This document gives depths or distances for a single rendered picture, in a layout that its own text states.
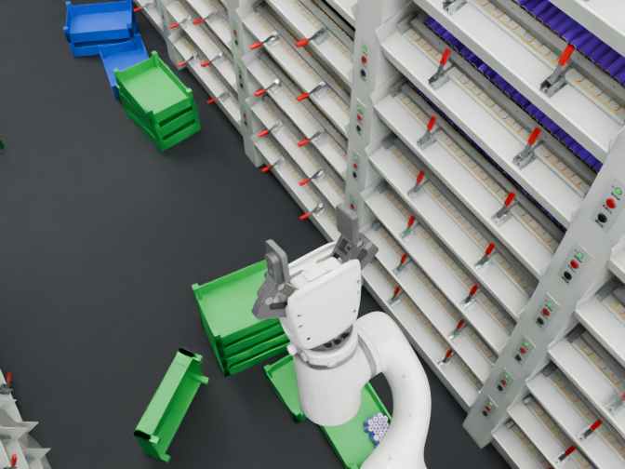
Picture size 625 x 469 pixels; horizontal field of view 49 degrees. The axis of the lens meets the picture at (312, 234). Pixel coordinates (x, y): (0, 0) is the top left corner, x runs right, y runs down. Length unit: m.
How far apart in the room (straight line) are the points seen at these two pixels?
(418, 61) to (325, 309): 0.92
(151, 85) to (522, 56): 1.99
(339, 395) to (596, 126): 0.66
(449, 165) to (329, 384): 0.90
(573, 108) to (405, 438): 0.66
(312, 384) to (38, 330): 1.87
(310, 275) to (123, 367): 1.77
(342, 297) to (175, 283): 1.85
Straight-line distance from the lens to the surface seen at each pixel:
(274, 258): 0.72
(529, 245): 1.58
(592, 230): 1.36
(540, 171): 1.44
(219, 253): 2.66
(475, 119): 1.50
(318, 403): 0.91
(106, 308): 2.62
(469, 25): 1.40
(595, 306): 1.54
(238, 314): 2.24
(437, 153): 1.69
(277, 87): 2.37
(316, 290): 0.77
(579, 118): 1.28
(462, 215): 1.81
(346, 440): 2.30
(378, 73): 1.72
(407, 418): 0.92
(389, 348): 0.92
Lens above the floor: 2.22
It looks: 56 degrees down
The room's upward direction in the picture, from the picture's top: straight up
